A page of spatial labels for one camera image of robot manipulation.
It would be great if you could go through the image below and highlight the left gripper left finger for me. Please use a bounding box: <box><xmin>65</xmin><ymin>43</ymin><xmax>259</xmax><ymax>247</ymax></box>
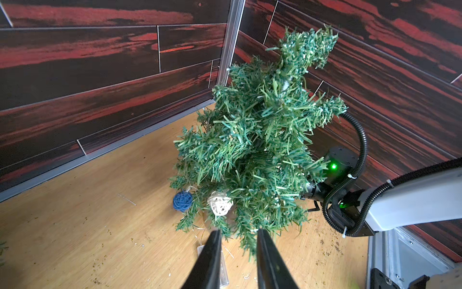
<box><xmin>182</xmin><ymin>230</ymin><xmax>221</xmax><ymax>289</ymax></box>

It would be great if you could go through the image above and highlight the right clear battery box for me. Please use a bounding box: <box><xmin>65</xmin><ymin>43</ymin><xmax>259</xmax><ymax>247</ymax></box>
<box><xmin>197</xmin><ymin>244</ymin><xmax>230</xmax><ymax>289</ymax></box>

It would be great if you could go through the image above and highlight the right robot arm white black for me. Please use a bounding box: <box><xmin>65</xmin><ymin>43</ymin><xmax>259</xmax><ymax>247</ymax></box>
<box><xmin>327</xmin><ymin>158</ymin><xmax>462</xmax><ymax>237</ymax></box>

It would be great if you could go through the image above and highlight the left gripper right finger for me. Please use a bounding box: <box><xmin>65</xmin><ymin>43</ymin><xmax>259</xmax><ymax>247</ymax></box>
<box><xmin>256</xmin><ymin>229</ymin><xmax>298</xmax><ymax>289</ymax></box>

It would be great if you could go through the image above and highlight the decorated christmas tree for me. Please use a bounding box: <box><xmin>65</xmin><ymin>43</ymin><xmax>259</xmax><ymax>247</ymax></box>
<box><xmin>171</xmin><ymin>27</ymin><xmax>347</xmax><ymax>255</ymax></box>

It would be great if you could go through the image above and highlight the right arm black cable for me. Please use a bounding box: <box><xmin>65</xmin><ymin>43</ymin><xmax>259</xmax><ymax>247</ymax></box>
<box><xmin>321</xmin><ymin>111</ymin><xmax>462</xmax><ymax>237</ymax></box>

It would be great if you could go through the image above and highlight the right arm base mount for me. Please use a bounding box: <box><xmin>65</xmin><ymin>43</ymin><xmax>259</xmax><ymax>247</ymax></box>
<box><xmin>366</xmin><ymin>228</ymin><xmax>462</xmax><ymax>289</ymax></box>

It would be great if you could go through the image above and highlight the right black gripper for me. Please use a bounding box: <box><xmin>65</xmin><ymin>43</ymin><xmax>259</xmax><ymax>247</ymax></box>
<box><xmin>301</xmin><ymin>146</ymin><xmax>360</xmax><ymax>203</ymax></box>

